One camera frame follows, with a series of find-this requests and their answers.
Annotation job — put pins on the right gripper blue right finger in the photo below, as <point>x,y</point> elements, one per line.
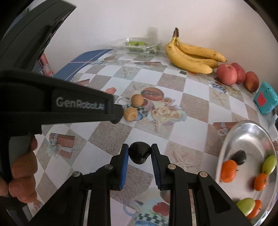
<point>160,166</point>

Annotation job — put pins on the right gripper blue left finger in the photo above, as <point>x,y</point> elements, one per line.
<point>119,170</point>

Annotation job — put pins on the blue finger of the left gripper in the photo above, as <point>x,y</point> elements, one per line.
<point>116,112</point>

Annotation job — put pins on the dark purple fruit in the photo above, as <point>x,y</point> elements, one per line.
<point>139,152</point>
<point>239,157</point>

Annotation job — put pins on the tan round fruit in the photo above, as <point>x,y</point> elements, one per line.
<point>130,114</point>
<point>137,100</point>

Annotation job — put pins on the small green apple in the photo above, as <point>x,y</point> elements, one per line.
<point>246,205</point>

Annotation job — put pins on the person's left hand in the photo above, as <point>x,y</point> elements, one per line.
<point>23,170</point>

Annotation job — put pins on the clear glass mug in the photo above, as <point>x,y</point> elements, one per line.
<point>45,67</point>

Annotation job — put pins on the checkered printed tablecloth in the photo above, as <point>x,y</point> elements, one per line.
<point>179,115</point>

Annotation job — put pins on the orange tangerine with stem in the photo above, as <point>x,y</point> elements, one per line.
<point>228,172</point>

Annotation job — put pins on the yellow banana bunch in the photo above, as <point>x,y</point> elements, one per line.
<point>192,58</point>

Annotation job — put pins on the round steel tray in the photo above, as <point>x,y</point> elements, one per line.
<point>254,140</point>

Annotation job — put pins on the left orange tangerine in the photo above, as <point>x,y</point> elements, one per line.
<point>260,182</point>

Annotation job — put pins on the near orange tangerine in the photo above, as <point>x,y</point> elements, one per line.
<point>256,210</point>

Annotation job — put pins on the large green apple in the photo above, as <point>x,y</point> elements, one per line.
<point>269,164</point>

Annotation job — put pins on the pale red apple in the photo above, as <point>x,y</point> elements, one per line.
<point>226,74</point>

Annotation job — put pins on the middle red apple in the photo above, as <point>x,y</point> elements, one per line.
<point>241,74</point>

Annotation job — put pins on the far red apple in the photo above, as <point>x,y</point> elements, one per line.
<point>251,83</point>

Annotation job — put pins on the teal plastic box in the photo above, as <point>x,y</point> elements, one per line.
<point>266,98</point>

